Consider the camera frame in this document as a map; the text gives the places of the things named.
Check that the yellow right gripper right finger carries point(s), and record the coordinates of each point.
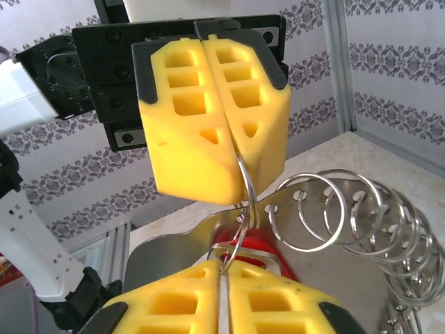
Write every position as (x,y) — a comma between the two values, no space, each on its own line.
(278,306)

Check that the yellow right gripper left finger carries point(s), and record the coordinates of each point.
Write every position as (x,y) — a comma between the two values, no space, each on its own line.
(167,306)

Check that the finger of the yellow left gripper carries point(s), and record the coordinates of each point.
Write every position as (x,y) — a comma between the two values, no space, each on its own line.
(180,156)
(267,132)

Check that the red key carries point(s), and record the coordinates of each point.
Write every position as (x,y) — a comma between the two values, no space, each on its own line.
(259,243)

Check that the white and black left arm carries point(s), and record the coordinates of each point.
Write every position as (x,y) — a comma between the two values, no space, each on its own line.
(34,243)

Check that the aluminium side rail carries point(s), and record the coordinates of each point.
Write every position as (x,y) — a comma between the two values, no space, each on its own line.
(101,243)

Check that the aluminium frame post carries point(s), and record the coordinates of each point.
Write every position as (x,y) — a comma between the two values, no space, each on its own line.
(339,69)

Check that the aluminium back rail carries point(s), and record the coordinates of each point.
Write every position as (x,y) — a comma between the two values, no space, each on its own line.
(400,151)

